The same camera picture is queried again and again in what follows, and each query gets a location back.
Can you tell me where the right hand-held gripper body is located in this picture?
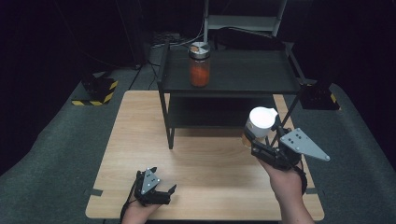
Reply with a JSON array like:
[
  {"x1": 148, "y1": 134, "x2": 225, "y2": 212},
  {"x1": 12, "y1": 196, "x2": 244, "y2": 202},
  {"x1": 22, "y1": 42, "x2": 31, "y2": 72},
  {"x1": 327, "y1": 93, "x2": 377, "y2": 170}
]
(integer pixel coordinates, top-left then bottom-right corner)
[{"x1": 250, "y1": 127, "x2": 332, "y2": 172}]

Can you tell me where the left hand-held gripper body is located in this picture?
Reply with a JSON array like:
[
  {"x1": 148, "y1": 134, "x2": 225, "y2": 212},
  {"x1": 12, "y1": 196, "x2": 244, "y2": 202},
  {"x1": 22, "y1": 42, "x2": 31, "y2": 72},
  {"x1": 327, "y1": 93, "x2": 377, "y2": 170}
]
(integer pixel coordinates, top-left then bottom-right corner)
[{"x1": 134, "y1": 168, "x2": 171, "y2": 206}]

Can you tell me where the black shelf rack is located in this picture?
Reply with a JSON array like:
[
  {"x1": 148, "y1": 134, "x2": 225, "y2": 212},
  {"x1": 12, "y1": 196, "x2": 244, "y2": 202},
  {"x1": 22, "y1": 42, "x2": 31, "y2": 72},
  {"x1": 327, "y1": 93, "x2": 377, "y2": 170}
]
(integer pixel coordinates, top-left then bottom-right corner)
[{"x1": 156, "y1": 39, "x2": 308, "y2": 150}]

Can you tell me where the red spice jar metal lid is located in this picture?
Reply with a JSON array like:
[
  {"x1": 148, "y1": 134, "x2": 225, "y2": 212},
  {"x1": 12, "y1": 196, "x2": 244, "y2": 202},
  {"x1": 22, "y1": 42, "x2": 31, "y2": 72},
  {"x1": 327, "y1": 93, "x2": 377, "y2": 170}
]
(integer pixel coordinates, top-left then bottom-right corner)
[{"x1": 188, "y1": 41, "x2": 212, "y2": 88}]

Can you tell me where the person's left hand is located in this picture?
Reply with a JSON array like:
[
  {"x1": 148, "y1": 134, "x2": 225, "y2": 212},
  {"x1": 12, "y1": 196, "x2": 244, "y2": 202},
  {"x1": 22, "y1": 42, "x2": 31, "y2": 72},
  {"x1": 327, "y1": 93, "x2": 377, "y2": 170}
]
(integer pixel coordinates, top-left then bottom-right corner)
[{"x1": 120, "y1": 195, "x2": 162, "y2": 224}]

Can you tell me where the person's right hand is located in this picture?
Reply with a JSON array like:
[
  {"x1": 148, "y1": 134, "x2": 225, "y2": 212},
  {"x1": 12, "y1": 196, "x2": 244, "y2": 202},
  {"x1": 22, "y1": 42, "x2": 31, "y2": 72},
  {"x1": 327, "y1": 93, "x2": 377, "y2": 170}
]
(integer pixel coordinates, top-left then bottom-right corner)
[{"x1": 257, "y1": 157, "x2": 307, "y2": 203}]

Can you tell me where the black block with hazard stripes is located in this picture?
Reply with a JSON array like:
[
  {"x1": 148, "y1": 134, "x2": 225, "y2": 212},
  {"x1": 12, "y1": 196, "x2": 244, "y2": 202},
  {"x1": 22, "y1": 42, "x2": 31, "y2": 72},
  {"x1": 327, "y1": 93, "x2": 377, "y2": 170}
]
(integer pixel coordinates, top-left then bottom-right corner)
[
  {"x1": 71, "y1": 73, "x2": 120, "y2": 107},
  {"x1": 298, "y1": 81, "x2": 342, "y2": 112}
]

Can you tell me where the white metal stand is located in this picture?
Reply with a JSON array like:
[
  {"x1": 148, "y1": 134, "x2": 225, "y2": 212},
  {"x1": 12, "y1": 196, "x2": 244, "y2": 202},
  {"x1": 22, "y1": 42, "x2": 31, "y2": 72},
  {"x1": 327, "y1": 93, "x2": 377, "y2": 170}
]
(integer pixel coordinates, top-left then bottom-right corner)
[{"x1": 203, "y1": 0, "x2": 289, "y2": 43}]

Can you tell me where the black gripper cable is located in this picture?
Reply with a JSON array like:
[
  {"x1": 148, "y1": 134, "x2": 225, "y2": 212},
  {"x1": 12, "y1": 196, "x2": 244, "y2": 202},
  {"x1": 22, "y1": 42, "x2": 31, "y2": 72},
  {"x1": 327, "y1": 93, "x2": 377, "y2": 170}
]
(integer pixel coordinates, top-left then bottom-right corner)
[
  {"x1": 291, "y1": 161, "x2": 309, "y2": 196},
  {"x1": 119, "y1": 179, "x2": 139, "y2": 222}
]

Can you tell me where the black floor cable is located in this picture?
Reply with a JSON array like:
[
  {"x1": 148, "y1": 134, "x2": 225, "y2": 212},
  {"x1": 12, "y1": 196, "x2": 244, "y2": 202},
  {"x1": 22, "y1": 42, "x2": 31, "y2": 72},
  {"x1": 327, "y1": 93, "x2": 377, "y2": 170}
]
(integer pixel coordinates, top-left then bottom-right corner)
[{"x1": 145, "y1": 59, "x2": 162, "y2": 91}]

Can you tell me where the white cable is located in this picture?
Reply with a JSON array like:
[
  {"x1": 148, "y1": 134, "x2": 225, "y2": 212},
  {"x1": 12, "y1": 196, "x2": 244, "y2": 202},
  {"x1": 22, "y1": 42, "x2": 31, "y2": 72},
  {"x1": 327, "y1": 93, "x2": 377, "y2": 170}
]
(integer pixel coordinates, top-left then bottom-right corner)
[{"x1": 151, "y1": 18, "x2": 207, "y2": 49}]

